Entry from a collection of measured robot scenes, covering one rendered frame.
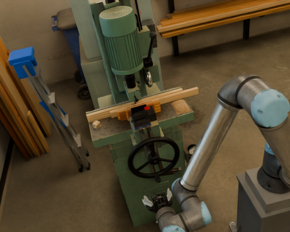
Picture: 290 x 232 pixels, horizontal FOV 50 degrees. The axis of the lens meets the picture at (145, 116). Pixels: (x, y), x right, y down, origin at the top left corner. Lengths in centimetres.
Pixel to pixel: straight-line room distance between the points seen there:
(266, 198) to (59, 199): 170
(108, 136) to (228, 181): 121
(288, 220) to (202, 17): 254
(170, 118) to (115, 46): 52
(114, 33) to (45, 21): 252
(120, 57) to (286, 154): 89
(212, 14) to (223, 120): 270
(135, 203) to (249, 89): 135
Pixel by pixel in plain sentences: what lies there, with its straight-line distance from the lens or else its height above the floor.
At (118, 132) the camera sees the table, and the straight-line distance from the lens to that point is 176.
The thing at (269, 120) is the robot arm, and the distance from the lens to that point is 108.
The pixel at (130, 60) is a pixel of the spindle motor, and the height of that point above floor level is 127.
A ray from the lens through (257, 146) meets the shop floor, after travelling 291.
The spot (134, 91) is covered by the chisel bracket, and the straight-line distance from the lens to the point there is 175.
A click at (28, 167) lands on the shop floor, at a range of 320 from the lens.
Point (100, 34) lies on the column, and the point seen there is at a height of 134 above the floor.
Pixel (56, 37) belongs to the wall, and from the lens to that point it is 409.
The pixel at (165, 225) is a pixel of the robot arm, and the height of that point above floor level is 87.
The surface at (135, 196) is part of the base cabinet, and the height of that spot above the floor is 34.
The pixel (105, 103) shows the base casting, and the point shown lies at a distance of 220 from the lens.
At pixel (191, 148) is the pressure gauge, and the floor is 68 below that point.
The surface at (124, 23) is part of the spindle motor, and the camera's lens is 154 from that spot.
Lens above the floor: 201
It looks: 38 degrees down
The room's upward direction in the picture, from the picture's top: 11 degrees counter-clockwise
